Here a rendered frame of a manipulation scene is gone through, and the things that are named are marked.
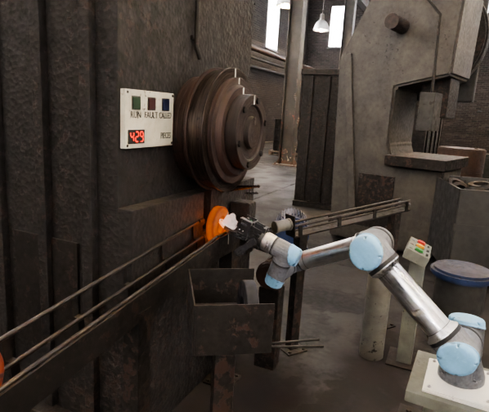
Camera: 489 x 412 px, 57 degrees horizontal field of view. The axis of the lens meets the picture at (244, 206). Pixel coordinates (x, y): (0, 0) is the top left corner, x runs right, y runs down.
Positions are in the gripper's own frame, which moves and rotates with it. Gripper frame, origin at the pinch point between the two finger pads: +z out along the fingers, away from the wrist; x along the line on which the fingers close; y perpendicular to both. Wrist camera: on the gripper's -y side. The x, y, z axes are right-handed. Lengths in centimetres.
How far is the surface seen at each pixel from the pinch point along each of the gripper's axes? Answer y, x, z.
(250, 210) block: 3.1, -20.6, -3.5
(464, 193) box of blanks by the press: 26, -193, -90
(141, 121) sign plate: 35, 39, 21
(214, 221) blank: 2.2, 6.7, -0.4
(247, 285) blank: 11, 55, -36
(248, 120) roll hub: 42.9, 4.1, 1.6
